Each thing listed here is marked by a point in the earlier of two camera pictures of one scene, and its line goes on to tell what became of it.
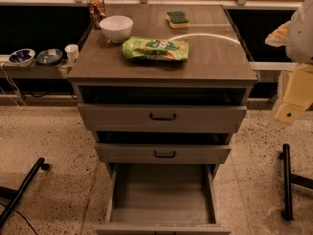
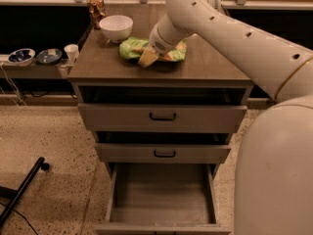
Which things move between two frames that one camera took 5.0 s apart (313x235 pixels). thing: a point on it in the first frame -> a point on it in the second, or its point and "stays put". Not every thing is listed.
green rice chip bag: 156,49 stays put
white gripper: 300,38 -> 158,43
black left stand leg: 40,164 stays put
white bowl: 116,27 stays put
